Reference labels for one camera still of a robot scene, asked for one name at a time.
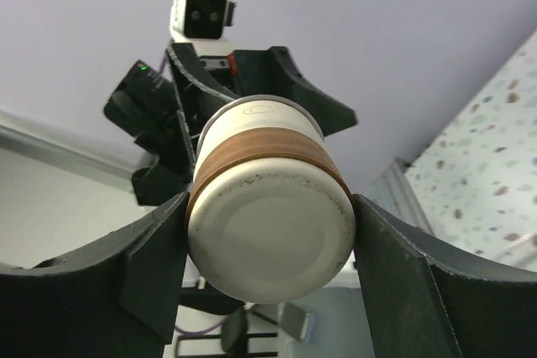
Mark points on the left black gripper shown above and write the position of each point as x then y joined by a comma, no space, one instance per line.
203,85

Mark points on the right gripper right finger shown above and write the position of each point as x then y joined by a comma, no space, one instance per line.
427,298

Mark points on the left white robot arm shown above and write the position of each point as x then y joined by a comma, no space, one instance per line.
165,117

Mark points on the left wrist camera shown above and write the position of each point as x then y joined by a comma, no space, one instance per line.
202,23

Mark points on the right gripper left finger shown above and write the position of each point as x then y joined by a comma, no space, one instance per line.
114,297

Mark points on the steel cup back row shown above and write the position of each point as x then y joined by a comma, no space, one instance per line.
270,218

